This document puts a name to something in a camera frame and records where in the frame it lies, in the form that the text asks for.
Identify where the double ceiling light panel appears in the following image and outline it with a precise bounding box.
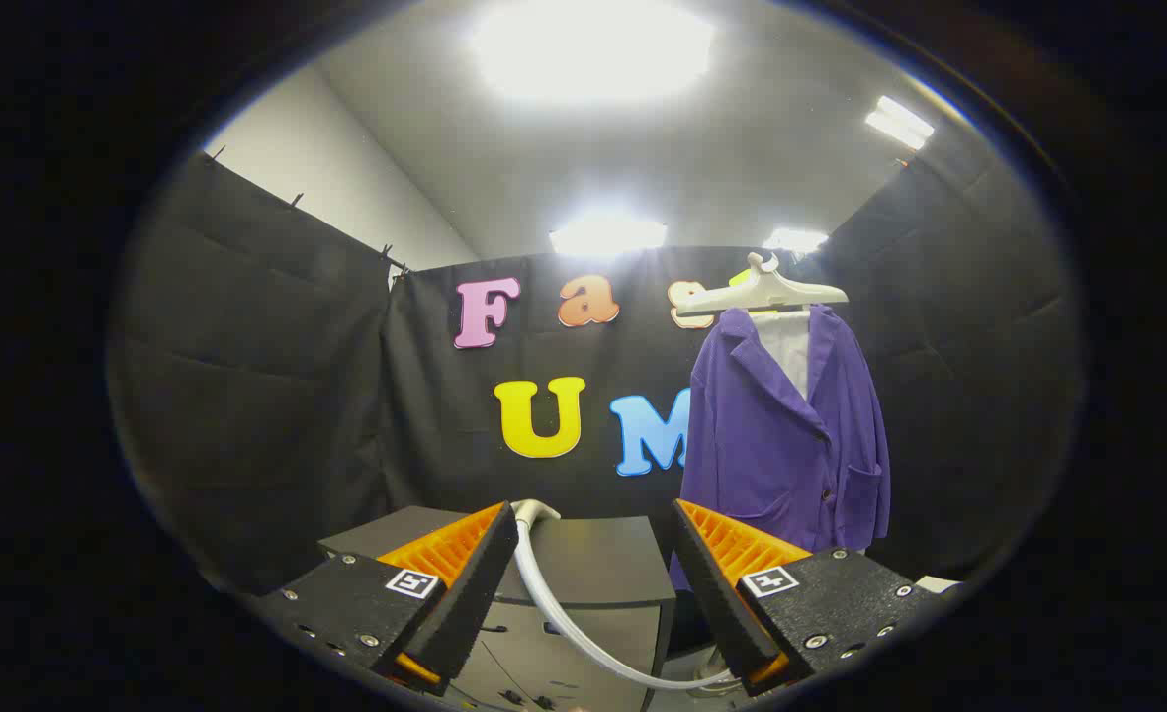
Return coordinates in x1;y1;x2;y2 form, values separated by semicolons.
865;96;936;151

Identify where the grey cabinet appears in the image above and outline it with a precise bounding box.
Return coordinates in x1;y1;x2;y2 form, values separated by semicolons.
318;506;678;712

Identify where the small ceiling light panel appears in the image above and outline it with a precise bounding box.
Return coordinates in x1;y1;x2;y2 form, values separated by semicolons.
763;227;830;254

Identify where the purple corduroy jacket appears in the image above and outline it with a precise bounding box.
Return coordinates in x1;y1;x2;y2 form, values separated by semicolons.
670;305;891;594

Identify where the white plastic clothes hanger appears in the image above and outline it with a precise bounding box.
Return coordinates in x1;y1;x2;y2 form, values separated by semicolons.
675;252;850;319

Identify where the large ceiling light panel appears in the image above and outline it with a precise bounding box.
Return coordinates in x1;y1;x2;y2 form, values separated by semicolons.
473;0;718;102

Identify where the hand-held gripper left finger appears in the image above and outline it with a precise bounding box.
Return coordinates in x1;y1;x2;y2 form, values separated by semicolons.
247;500;521;697

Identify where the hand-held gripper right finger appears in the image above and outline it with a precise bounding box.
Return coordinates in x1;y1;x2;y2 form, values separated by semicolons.
670;498;943;697

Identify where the white garment steamer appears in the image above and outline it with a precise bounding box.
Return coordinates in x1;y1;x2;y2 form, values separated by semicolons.
510;499;743;693

